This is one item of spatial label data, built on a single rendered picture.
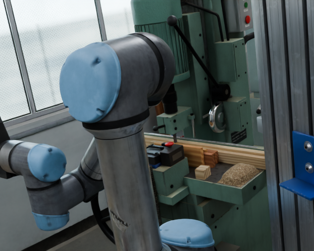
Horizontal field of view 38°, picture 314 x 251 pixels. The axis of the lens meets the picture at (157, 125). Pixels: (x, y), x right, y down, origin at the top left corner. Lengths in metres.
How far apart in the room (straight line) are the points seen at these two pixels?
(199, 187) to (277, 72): 0.83
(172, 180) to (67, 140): 1.55
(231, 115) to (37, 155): 0.97
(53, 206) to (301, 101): 0.56
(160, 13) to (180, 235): 0.86
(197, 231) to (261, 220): 1.03
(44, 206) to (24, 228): 2.00
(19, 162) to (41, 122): 1.89
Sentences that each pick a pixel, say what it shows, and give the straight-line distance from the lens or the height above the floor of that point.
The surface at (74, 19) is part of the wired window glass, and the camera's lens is 3.07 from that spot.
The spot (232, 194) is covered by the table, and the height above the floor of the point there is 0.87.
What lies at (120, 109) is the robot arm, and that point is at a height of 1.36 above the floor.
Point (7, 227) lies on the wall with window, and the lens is 2.96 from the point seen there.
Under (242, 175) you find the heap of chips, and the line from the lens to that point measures 1.49.
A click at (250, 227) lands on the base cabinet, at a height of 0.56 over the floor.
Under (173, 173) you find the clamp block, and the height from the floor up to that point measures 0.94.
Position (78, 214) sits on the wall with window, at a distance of 3.18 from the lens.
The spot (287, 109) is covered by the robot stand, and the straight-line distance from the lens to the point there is 0.78.
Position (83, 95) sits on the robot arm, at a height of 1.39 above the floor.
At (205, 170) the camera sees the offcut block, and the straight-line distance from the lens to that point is 1.53.
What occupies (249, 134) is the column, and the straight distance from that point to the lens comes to 2.01.
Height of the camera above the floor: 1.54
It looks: 17 degrees down
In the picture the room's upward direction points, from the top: 9 degrees counter-clockwise
